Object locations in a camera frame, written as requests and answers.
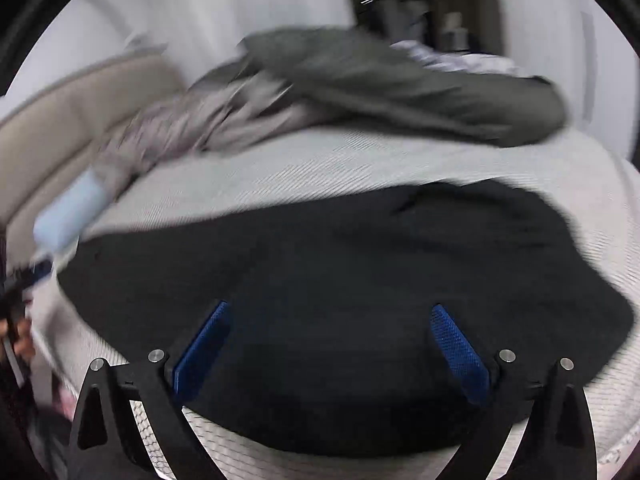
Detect black pants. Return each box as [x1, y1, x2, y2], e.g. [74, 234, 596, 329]
[57, 180, 636, 458]

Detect white patterned cloth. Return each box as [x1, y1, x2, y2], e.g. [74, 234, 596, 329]
[392, 41, 523, 80]

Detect taupe and olive duvet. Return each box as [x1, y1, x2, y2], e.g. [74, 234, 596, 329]
[92, 25, 568, 188]

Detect person's left hand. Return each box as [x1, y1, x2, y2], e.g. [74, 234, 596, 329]
[0, 310, 35, 358]

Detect beige padded headboard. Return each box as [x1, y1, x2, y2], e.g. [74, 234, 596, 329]
[0, 52, 186, 238]

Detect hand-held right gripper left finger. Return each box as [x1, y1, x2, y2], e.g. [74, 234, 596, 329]
[67, 301, 232, 480]

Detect white patterned mattress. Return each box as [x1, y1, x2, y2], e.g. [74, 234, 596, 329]
[30, 122, 640, 480]

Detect light blue pillow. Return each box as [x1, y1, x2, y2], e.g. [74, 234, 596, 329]
[32, 167, 113, 253]

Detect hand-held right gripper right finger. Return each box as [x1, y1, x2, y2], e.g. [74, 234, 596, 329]
[430, 303, 599, 480]

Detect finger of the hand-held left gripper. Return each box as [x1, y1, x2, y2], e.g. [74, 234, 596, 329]
[27, 257, 55, 287]

